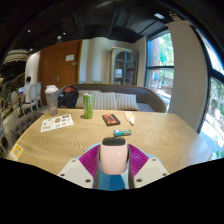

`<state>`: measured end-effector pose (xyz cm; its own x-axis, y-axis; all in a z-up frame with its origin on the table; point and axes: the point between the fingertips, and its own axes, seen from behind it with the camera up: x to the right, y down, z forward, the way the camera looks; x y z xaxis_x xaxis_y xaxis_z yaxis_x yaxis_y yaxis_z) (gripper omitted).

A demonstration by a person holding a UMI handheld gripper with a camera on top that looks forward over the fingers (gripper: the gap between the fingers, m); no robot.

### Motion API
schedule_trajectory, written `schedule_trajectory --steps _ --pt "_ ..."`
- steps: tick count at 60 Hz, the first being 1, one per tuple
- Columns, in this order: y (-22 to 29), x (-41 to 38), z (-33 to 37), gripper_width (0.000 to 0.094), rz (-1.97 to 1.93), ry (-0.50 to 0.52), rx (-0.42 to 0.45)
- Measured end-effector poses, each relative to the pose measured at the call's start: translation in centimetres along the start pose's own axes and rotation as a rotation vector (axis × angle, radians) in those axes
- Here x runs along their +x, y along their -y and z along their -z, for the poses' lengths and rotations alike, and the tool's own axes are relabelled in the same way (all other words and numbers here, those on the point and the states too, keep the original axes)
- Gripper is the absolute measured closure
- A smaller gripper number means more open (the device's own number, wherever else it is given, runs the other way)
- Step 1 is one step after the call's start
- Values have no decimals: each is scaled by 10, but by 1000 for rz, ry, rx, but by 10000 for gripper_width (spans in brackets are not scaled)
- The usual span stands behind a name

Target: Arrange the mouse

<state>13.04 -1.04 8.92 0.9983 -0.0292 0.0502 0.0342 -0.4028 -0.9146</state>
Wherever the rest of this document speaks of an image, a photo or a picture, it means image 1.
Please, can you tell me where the brown wooden door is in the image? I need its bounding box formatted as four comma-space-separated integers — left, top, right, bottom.
38, 39, 83, 106

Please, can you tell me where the yellow code sticker card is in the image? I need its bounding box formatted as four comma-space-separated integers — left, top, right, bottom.
9, 143, 24, 162

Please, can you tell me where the person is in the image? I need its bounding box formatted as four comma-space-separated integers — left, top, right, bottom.
23, 76, 33, 104

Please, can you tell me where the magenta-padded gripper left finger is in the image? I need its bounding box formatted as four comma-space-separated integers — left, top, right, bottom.
57, 143, 101, 190

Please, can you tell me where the brown curved sofa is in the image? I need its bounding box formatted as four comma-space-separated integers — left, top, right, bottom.
54, 83, 167, 114

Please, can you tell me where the grey tufted armchair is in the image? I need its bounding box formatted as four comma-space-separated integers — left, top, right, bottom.
4, 110, 44, 158

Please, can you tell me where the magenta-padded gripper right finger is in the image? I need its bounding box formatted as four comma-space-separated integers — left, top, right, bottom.
127, 143, 170, 189

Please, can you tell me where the clear shaker bottle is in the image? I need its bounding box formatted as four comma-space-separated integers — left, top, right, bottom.
44, 84, 60, 116

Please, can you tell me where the black backpack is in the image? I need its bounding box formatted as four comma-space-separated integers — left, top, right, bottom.
57, 85, 80, 109

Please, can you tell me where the green drink can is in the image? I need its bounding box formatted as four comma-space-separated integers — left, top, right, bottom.
82, 92, 95, 120

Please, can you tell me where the printed paper sheet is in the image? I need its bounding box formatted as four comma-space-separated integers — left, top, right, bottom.
40, 114, 75, 133

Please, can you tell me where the white dining chair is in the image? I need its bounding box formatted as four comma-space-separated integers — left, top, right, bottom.
35, 82, 44, 107
29, 83, 39, 108

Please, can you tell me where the group of blue chairs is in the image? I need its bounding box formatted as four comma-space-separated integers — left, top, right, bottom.
0, 89, 24, 158

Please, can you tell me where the cream plastic packet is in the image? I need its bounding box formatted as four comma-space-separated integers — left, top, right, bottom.
124, 111, 136, 126

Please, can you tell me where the striped cushion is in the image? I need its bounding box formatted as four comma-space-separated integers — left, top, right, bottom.
92, 91, 118, 111
75, 89, 101, 110
115, 92, 140, 112

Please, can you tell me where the black framed window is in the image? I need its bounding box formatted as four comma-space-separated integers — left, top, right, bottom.
196, 29, 224, 161
145, 31, 175, 111

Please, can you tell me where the pink computer mouse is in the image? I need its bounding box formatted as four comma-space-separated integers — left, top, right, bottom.
98, 136, 130, 176

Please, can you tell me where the arched glass-door cabinet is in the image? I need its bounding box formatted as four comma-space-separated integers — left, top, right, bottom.
110, 47, 139, 86

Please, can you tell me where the black and red flat box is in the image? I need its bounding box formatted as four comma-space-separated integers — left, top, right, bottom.
101, 113, 121, 127

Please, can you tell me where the small teal pack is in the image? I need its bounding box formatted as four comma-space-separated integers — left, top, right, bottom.
112, 128, 133, 138

